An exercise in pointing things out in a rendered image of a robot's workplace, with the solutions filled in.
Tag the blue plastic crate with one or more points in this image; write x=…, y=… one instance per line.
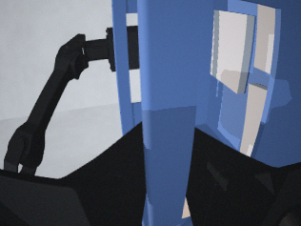
x=171, y=38

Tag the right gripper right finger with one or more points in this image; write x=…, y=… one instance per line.
x=228, y=188

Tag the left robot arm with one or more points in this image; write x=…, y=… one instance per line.
x=68, y=65

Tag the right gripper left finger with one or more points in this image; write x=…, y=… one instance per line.
x=110, y=190

